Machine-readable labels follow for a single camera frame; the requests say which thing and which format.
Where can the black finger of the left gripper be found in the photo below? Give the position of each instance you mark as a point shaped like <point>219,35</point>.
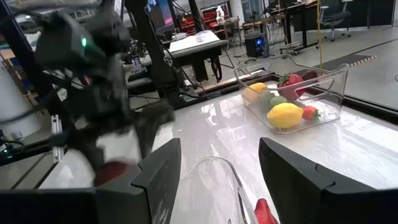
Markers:
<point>152,124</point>
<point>85,149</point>

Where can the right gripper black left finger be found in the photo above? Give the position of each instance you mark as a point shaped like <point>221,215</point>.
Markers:
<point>149,193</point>

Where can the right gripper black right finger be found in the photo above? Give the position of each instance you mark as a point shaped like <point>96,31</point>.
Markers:
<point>304,193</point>

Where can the red chili pepper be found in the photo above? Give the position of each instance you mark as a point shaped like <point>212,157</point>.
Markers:
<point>264,214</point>

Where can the small red strawberry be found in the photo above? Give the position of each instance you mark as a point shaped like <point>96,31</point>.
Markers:
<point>310,113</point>

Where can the yellow lemon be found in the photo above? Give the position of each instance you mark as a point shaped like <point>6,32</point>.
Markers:
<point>284,115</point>

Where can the green lime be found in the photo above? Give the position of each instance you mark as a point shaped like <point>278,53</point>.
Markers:
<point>279,100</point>
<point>267,98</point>

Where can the orange-yellow round fruit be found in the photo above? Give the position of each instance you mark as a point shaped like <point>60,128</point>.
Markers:
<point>253,91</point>

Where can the red fruit with green top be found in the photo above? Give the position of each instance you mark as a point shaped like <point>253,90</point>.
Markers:
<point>290,85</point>

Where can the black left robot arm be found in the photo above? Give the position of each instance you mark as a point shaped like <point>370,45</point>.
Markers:
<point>110,28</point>

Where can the clear plastic bin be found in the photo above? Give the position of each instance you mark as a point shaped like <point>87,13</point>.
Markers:
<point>211,193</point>
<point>329,93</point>

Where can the grey desk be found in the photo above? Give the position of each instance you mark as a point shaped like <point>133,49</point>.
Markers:
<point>199,53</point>

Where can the computer monitor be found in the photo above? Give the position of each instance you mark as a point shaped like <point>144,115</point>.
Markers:
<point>160,15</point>

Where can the red storage crate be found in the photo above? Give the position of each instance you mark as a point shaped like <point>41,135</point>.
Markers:
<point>214,17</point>

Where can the black computer tower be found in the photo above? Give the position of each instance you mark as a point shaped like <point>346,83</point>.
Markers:
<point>255,46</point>

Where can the dark striped-edge floor mat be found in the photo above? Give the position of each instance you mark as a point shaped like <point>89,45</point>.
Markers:
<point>342,62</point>

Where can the office chair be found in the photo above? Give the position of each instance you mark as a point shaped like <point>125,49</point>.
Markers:
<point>334,17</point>

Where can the black office desk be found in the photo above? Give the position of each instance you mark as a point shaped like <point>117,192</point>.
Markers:
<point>295,9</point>

